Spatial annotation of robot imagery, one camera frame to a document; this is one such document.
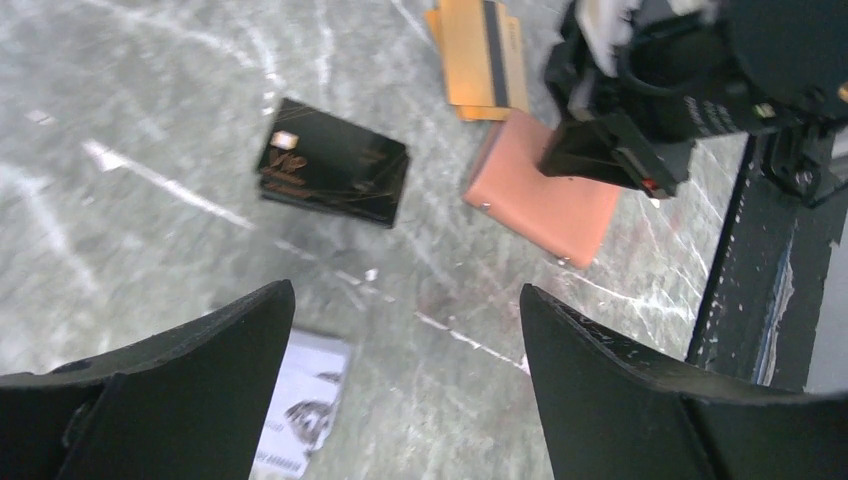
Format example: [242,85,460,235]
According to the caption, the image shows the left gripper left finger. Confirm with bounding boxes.
[1,280,295,479]

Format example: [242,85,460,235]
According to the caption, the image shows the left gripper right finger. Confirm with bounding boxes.
[520,284,847,479]

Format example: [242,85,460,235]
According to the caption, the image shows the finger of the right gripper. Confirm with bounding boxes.
[538,114,695,199]

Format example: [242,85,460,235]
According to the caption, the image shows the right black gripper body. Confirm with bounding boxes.
[544,1,847,143]

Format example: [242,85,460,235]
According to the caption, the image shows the brown leather card holder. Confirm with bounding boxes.
[463,110,622,270]

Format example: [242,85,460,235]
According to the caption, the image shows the silver credit cards stack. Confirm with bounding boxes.
[250,330,351,479]

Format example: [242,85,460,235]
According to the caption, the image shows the gold credit card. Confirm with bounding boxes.
[424,1,531,121]

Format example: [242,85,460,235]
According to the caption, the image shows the black credit cards stack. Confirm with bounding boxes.
[256,98,410,229]

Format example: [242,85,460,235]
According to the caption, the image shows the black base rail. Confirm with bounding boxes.
[686,137,847,391]

